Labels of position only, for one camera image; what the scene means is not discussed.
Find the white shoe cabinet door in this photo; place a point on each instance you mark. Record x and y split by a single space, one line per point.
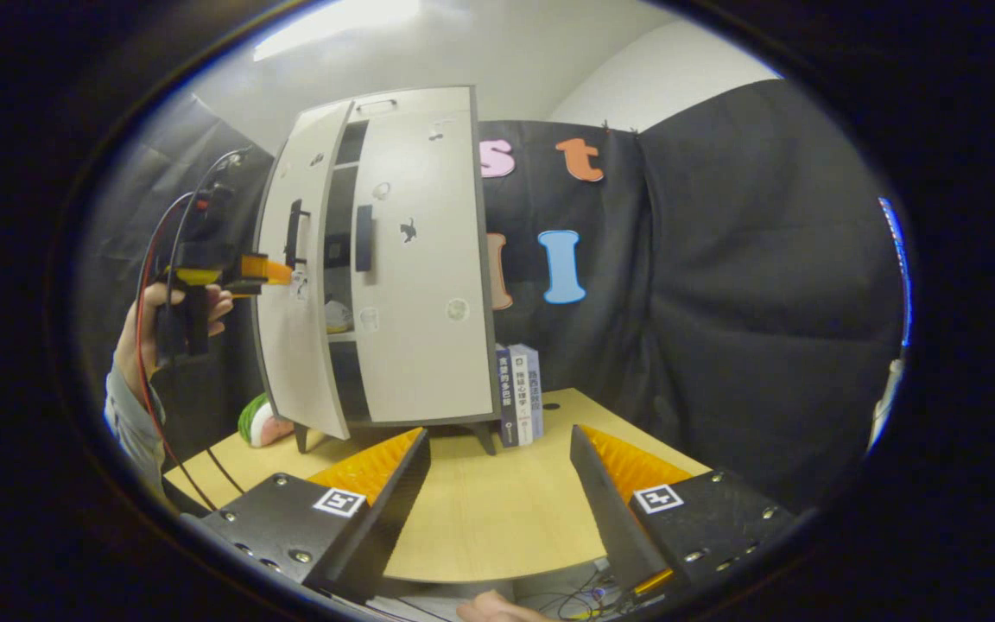
428 345
282 363

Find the computer monitor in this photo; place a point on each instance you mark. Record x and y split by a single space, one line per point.
902 276

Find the white shoe cabinet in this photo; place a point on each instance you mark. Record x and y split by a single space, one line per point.
346 380

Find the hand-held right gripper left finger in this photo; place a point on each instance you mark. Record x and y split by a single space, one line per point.
394 518

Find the white cabinet drawer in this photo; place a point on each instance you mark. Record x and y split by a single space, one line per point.
428 99

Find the grey-blue book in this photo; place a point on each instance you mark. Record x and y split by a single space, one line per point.
535 389

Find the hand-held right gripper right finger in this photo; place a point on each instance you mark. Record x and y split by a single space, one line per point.
610 518

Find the black backdrop cloth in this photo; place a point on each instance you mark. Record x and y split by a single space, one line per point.
109 242
722 302

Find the white object beside monitor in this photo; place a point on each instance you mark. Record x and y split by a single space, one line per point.
888 397

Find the dark blue book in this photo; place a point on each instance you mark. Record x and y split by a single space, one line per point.
503 406

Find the watermelon slice toy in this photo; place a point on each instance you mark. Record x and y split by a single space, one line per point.
264 428

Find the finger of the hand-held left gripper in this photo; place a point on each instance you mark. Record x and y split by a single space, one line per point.
264 269

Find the white canvas shoe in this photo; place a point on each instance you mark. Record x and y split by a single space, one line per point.
338 316

